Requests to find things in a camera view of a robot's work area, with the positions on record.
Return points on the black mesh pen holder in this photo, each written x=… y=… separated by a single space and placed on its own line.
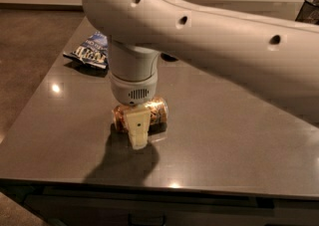
x=309 y=12

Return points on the blue chip bag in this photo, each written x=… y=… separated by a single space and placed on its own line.
x=93 y=52

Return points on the cabinet drawer handle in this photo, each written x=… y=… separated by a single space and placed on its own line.
x=146 y=220

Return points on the orange soda can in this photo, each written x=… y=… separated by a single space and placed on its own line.
x=159 y=114

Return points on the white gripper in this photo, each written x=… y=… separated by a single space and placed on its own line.
x=133 y=90

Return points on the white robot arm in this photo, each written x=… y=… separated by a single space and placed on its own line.
x=276 y=58

